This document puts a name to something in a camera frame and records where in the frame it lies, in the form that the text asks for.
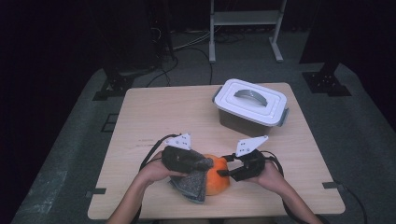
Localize grey fluffy cloth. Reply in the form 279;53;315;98
168;150;216;204

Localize clear brown storage box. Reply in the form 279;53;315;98
212;86;290;140

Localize hand-held gripper cable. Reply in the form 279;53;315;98
130;133;181;224
261;150;309;224

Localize left hand-held gripper cable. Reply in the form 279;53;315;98
130;133;181;224

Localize white lid with grey handle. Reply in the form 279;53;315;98
214;78;288;127

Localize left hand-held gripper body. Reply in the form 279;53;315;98
161;133;206;175

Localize black stand base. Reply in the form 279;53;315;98
302;62;353;97
92;66;157;101

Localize dark equipment rack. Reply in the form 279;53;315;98
148;0;176;61

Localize orange plush toy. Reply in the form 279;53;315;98
202;153;232;197

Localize black floor cable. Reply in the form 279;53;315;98
146;46;214;88

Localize white floor cables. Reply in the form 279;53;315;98
171;31;211;52

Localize white metal stand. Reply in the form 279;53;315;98
208;0;288;64

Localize person's right hand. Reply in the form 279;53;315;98
247;159;291;196

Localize black tape strip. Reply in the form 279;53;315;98
321;181;346;191
85;188;107;199

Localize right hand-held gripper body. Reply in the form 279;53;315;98
231;134;269;183

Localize right hand-held gripper cable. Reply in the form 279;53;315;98
261;150;309;224

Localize black cable at table edge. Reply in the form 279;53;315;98
335;180;369;224

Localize person's left hand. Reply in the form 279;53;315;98
136;150;188;188

